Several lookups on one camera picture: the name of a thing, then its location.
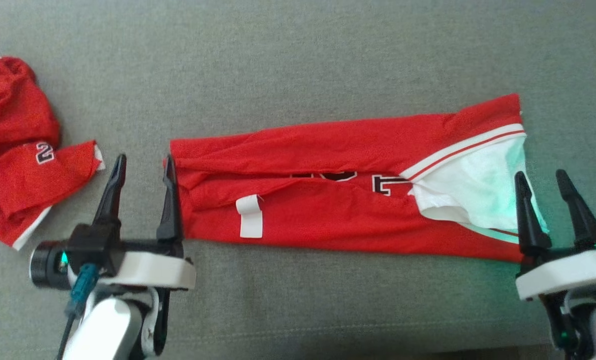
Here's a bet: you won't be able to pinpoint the red basketball shorts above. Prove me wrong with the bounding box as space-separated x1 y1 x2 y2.
0 50 106 251

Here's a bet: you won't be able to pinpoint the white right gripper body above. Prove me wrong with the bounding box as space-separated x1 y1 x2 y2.
515 247 596 302

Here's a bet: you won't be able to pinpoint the red basketball jersey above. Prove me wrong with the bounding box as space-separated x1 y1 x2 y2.
164 93 550 265

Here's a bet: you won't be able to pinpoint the grey fabric sofa seat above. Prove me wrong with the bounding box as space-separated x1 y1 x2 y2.
0 0 596 360

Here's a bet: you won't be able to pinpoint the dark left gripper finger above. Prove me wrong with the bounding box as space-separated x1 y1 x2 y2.
156 154 185 246
92 153 127 230

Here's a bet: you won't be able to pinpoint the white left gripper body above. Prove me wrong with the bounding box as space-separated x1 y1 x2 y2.
97 239 197 292

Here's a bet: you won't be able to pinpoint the black cable teal plug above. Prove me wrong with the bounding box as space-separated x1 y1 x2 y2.
54 263 101 360

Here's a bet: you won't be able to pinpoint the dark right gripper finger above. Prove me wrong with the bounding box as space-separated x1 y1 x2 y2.
514 171 553 258
556 169 596 250

